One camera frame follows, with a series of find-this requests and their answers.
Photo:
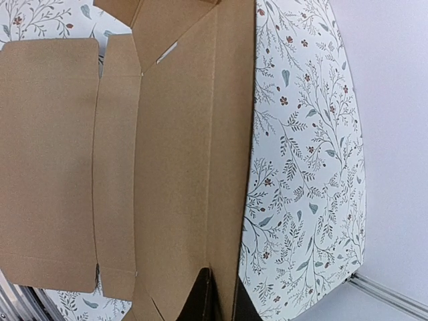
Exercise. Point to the white floral table cloth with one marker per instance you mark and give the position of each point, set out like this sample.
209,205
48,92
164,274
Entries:
304,219

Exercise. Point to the aluminium front rail frame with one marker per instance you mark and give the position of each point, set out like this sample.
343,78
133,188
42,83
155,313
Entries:
358,299

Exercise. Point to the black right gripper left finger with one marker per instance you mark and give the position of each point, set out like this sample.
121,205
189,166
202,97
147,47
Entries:
202,302

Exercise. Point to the brown cardboard box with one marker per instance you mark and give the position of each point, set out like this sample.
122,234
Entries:
131,173

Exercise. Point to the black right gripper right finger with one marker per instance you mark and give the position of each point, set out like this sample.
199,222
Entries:
244,309

